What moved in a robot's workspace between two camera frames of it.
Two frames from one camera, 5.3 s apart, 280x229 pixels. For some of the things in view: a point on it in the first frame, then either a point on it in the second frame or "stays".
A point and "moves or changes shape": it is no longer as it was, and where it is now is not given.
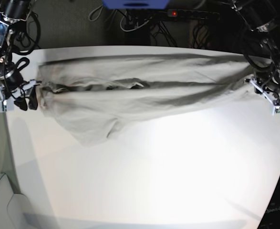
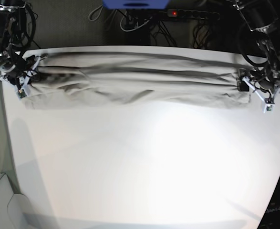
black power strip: [192, 14] stays
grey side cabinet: [5, 209] stays
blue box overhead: [136, 4] stays
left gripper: [23, 94] -> [19, 71]
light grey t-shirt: [94, 98] moves or changes shape
